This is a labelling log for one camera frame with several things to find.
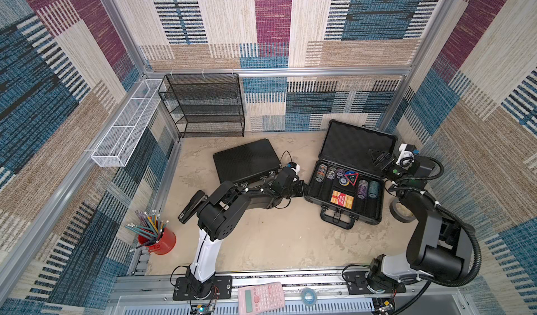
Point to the grey yellow tape roll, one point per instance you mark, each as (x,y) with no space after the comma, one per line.
(400,212)

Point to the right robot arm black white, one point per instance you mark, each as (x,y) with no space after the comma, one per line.
(443,249)

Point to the black poker case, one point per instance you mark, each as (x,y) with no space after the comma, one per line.
(247,163)

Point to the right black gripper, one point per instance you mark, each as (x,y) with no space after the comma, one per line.
(387,164)

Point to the pink calculator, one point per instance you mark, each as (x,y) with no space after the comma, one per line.
(261,298)

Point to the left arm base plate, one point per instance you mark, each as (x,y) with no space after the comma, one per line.
(189,289)

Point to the black stapler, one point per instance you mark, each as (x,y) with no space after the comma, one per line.
(195,204)

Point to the black wire mesh shelf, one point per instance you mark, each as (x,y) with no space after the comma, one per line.
(204,105)

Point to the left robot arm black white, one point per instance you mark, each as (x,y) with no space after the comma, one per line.
(219,213)

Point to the orange card deck box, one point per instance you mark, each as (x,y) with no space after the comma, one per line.
(342,199)

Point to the poker chips in case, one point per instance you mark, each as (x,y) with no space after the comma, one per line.
(327,179)

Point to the red pencil cup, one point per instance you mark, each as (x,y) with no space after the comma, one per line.
(152,233)

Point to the blue tape roll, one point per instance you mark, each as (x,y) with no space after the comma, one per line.
(308,297)

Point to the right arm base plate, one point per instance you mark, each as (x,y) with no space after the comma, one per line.
(362,283)

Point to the grey poker case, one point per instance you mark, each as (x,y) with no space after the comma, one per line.
(347,146)

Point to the white wire mesh basket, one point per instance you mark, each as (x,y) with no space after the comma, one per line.
(121,139)

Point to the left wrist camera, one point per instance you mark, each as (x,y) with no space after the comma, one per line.
(295,167)

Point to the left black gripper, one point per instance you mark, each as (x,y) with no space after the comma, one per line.
(302,188)

